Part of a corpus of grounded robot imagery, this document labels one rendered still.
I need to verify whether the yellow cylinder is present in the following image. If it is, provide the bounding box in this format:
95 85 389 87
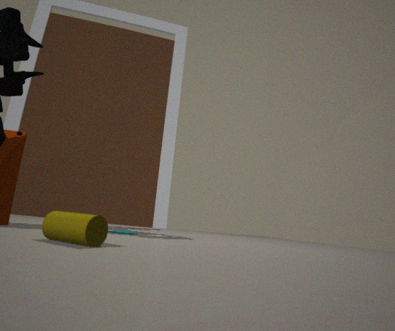
42 211 108 247

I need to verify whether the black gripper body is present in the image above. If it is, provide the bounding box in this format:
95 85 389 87
0 7 23 96

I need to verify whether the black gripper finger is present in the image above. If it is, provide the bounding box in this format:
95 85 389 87
18 23 43 48
16 71 43 85

